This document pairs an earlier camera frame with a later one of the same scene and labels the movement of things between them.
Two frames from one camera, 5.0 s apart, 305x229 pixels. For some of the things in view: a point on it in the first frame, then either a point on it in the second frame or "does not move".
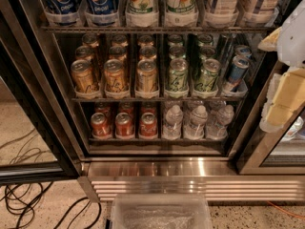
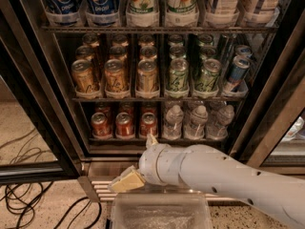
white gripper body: x=293 y=38 -> x=149 y=163
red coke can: x=148 y=125 does not move
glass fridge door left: x=37 y=140 does not move
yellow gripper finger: x=270 y=43 -> x=130 y=179
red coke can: x=99 y=125 does not move
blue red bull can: x=238 y=67 does not move
